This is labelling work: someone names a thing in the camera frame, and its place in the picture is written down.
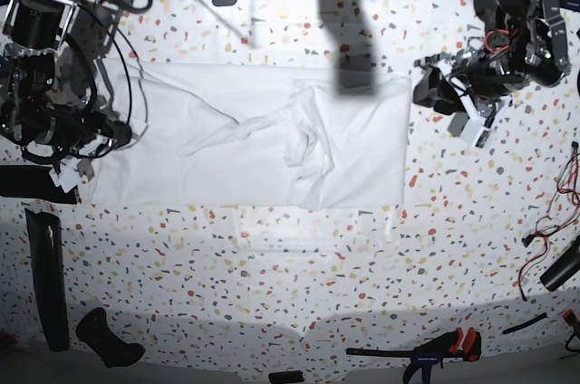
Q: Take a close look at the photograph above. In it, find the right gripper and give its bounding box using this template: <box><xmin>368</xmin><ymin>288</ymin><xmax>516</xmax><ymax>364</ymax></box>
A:
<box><xmin>44</xmin><ymin>105</ymin><xmax>132</xmax><ymax>167</ymax></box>

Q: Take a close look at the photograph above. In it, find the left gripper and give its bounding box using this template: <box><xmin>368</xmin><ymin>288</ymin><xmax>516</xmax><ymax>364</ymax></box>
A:
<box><xmin>412</xmin><ymin>47</ymin><xmax>528</xmax><ymax>129</ymax></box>

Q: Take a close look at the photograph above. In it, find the white T-shirt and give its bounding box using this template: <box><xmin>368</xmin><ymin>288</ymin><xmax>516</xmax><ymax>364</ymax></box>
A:
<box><xmin>86</xmin><ymin>58</ymin><xmax>411</xmax><ymax>210</ymax></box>

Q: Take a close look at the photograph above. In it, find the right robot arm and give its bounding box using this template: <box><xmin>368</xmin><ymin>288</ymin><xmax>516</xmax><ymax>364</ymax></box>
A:
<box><xmin>1</xmin><ymin>0</ymin><xmax>132</xmax><ymax>168</ymax></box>

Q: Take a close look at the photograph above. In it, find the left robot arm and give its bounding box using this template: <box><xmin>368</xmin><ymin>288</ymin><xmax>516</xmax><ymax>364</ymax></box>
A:
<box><xmin>413</xmin><ymin>0</ymin><xmax>570</xmax><ymax>128</ymax></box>

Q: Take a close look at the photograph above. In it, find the black tape strip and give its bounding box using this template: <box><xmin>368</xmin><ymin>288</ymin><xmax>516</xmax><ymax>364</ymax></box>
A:
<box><xmin>0</xmin><ymin>165</ymin><xmax>78</xmax><ymax>205</ymax></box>

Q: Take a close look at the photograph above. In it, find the black cylindrical tube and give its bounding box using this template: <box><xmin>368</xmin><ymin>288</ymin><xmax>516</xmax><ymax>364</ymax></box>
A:
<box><xmin>24</xmin><ymin>209</ymin><xmax>70</xmax><ymax>352</ymax></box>

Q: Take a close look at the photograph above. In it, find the black cylinder right edge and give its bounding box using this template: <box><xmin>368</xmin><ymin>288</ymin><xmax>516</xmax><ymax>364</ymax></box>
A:
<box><xmin>540</xmin><ymin>237</ymin><xmax>579</xmax><ymax>292</ymax></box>

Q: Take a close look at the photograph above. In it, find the black orange bar clamp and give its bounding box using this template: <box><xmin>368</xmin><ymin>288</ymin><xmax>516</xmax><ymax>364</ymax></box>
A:
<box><xmin>345</xmin><ymin>327</ymin><xmax>482</xmax><ymax>384</ymax></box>

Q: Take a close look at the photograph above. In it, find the small orange clip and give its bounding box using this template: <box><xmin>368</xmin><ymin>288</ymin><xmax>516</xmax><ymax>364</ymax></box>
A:
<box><xmin>562</xmin><ymin>310</ymin><xmax>575</xmax><ymax>325</ymax></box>

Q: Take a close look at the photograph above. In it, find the small black rectangular device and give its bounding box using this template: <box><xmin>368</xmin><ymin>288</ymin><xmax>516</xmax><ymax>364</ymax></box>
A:
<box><xmin>268</xmin><ymin>370</ymin><xmax>305</xmax><ymax>384</ymax></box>

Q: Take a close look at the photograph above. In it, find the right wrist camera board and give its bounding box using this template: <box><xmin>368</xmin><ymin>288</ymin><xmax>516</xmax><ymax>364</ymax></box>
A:
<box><xmin>49</xmin><ymin>166</ymin><xmax>82</xmax><ymax>193</ymax></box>

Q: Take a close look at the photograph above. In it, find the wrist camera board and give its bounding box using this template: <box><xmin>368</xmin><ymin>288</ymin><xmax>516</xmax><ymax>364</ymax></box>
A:
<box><xmin>49</xmin><ymin>166</ymin><xmax>82</xmax><ymax>193</ymax></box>
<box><xmin>459</xmin><ymin>119</ymin><xmax>491</xmax><ymax>149</ymax></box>

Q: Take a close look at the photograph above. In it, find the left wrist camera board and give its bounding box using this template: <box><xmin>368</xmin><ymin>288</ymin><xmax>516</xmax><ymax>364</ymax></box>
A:
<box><xmin>459</xmin><ymin>119</ymin><xmax>491</xmax><ymax>149</ymax></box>

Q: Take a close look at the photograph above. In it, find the red black wire bundle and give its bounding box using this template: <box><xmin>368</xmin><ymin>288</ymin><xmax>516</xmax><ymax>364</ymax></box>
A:
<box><xmin>517</xmin><ymin>140</ymin><xmax>580</xmax><ymax>302</ymax></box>

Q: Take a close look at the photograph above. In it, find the short black cable piece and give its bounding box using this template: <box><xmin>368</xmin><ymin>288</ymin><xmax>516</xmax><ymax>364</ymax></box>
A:
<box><xmin>501</xmin><ymin>312</ymin><xmax>548</xmax><ymax>336</ymax></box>

